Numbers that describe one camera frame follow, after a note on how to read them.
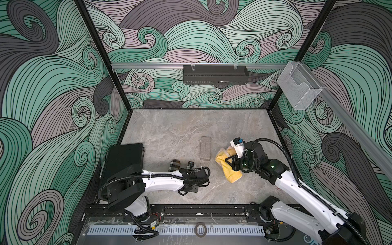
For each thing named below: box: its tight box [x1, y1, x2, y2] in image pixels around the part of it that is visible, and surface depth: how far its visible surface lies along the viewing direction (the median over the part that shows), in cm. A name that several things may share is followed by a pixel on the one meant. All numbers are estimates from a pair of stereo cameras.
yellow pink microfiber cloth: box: [214, 145, 243, 184], surface depth 74 cm
